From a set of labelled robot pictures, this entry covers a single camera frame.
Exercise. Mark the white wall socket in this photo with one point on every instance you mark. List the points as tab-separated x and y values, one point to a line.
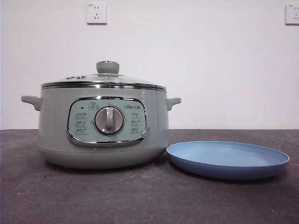
97	14
293	15

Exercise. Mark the blue round plate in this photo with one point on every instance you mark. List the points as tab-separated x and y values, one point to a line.
187	158

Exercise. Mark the pale green electric steamer pot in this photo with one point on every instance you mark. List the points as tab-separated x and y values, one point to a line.
56	121

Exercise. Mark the glass lid with green knob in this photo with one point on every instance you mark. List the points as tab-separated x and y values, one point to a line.
107	67

